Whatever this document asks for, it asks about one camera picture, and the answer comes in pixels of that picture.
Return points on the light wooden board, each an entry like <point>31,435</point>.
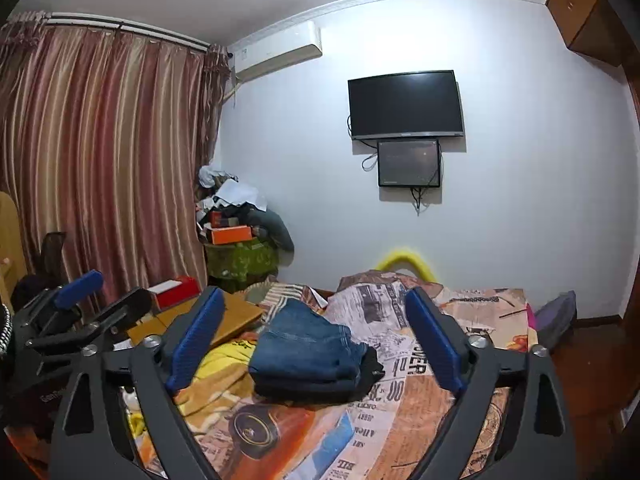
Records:
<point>9,240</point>

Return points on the blue denim jacket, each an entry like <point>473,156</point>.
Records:
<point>300,340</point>

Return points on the small wall monitor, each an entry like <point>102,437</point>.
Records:
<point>409,162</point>

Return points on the brown wooden cabinet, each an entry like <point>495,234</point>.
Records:
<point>580,5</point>

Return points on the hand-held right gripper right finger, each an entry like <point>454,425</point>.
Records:
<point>435,340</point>

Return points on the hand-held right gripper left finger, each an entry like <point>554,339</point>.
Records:
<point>195,340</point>

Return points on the orange box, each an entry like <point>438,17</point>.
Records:
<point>230,235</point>

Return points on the striped brown curtain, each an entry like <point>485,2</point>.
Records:
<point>100,160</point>

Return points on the pile of white clothes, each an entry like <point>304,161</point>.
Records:
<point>235,192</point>

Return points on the purple backpack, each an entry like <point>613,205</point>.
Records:
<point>555,315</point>

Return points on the wooden table with flower cutouts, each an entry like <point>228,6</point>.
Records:
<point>235,317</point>

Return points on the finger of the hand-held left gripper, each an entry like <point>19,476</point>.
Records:
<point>77,287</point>
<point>120,307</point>

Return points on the white air conditioner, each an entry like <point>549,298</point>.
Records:
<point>280,50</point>

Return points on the dark brown chair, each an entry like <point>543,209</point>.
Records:
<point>52,255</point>

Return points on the newspaper printed blanket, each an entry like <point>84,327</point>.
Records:
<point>400,425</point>

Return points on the red box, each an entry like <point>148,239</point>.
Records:
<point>180,292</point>

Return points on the yellow curved tube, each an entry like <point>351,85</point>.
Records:
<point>400,252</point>

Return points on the black folded garment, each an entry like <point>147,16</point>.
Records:
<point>370,375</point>

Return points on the grey cloth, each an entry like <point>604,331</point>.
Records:
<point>272,230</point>

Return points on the black wall television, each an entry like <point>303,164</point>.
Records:
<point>405,105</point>

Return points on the striped cloth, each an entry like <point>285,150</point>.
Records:
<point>280,300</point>

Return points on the curtain rail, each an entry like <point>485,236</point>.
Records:
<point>125,30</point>

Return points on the yellow fleece blanket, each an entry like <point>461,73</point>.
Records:
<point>220,360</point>

